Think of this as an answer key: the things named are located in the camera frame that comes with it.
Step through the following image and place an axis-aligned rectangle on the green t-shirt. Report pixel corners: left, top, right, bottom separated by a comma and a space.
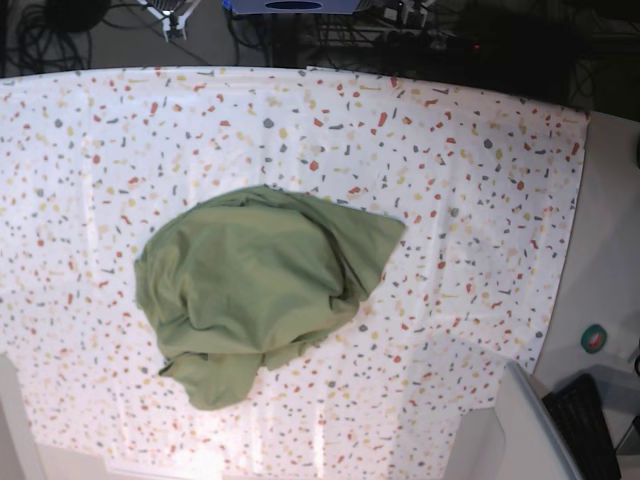
134, 186, 405, 411

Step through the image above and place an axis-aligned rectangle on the terrazzo patterned tablecloth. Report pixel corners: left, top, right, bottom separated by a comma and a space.
1, 68, 589, 479

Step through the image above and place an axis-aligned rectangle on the white plastic bin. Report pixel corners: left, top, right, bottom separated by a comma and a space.
444, 362, 583, 480

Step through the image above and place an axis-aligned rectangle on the black keyboard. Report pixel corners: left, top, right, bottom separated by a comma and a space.
542, 374, 621, 480

